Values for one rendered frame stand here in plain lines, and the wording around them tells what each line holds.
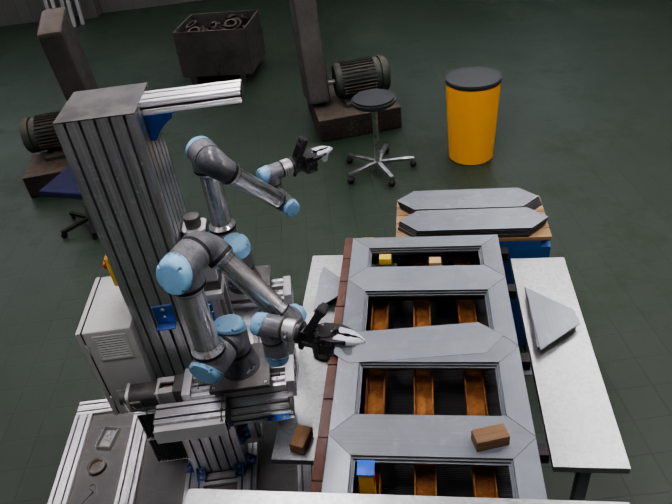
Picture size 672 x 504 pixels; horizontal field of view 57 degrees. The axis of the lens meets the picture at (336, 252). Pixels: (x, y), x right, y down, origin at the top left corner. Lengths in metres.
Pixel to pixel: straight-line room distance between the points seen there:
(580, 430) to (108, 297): 1.87
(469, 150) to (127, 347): 3.73
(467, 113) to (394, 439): 3.48
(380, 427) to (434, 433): 0.20
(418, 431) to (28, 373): 2.78
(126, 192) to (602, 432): 1.89
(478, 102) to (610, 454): 3.40
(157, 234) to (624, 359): 2.72
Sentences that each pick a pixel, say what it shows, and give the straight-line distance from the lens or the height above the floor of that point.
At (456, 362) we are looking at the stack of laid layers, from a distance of 2.59.
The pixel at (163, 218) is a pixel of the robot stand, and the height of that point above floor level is 1.65.
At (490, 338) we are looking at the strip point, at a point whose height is 0.84.
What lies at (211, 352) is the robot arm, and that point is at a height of 1.29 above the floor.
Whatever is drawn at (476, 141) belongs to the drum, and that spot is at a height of 0.24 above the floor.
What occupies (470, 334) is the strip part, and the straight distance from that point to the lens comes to 2.70.
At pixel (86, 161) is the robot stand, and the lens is 2.09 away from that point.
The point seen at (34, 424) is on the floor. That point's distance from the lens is 4.08.
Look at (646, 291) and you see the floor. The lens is 4.39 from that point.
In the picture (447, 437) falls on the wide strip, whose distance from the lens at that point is 2.35.
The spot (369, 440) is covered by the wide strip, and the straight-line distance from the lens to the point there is 2.35.
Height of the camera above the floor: 2.74
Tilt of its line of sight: 37 degrees down
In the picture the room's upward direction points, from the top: 7 degrees counter-clockwise
